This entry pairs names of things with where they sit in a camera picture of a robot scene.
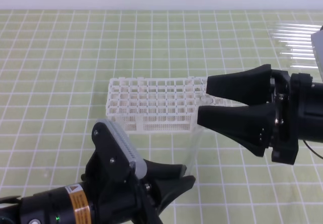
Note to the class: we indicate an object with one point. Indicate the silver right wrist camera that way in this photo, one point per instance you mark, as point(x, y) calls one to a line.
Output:
point(317, 46)

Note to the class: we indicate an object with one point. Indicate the green checkered tablecloth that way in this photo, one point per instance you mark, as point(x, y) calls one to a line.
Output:
point(55, 71)

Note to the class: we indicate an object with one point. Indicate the clear test tube fourth row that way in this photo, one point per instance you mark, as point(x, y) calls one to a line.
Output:
point(305, 49)

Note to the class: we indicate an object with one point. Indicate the white plastic test tube rack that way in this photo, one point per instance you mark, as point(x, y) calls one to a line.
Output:
point(156, 105)

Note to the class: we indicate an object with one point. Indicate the clear test tube fifth row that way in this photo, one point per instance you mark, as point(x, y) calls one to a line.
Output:
point(299, 56)

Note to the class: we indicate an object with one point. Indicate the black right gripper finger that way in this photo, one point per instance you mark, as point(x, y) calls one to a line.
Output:
point(251, 87)
point(250, 126)

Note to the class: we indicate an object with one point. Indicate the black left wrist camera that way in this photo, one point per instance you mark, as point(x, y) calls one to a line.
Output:
point(137, 163)

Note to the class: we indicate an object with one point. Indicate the clear test tube bottom row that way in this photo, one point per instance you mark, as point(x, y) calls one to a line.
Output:
point(304, 66)

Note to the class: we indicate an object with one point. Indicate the clear test tube second row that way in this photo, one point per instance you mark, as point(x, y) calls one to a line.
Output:
point(291, 36)

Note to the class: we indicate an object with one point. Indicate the clear test tube third row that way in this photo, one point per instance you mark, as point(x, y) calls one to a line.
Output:
point(296, 43)

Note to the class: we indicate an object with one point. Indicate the clear test tube top row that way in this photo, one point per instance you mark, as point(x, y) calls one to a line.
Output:
point(293, 26)

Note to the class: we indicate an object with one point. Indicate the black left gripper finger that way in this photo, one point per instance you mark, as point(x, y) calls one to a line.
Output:
point(165, 191)
point(164, 172)

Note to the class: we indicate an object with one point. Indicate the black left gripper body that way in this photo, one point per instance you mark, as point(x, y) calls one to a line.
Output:
point(117, 195)

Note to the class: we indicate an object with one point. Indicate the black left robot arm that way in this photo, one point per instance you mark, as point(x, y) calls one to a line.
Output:
point(68, 204)

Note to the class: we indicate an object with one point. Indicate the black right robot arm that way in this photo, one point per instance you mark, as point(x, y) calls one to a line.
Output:
point(310, 113)

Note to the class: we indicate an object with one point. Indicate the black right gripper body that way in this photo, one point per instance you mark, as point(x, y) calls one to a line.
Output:
point(292, 123)

